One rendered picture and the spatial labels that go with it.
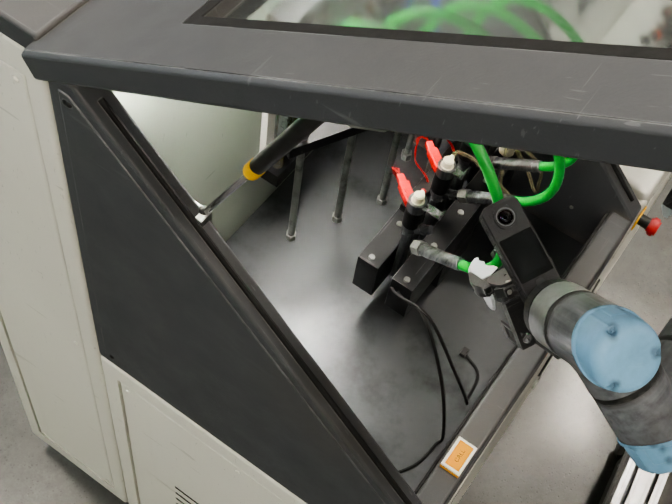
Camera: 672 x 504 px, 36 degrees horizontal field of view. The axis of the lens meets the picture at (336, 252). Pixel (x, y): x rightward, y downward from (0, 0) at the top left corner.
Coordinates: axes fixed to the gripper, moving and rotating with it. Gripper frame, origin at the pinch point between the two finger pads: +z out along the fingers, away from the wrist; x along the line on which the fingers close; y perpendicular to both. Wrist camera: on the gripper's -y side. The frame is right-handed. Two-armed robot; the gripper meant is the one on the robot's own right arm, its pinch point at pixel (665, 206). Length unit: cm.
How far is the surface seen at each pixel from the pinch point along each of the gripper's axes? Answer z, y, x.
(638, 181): 24.8, -5.9, 24.2
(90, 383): 59, -65, -47
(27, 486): 123, -84, -55
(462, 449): 26.7, -5.2, -33.0
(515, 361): 27.9, -6.1, -15.7
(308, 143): 13, -48, -13
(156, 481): 85, -51, -47
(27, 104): -14, -65, -47
